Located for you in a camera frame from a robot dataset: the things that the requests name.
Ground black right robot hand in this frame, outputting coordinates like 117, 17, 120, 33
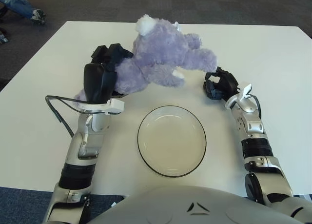
203, 66, 241, 102

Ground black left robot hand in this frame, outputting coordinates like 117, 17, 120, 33
83, 43, 135, 105

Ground purple plush bear doll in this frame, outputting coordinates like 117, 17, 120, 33
74, 13, 218, 107

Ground white plate black rim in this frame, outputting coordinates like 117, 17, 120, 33
137, 105, 207, 178

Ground white black sneaker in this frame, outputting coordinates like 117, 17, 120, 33
31, 9, 47, 25

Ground person's leg blue jeans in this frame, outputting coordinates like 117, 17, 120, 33
0, 0, 35, 19

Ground grey robot torso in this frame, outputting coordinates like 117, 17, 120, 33
84, 184, 312, 224

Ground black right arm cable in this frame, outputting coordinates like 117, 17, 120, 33
250, 93, 262, 120

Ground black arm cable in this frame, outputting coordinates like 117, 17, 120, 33
250, 93, 262, 120
45, 94, 88, 138

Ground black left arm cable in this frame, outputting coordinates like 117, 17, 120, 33
45, 94, 88, 138

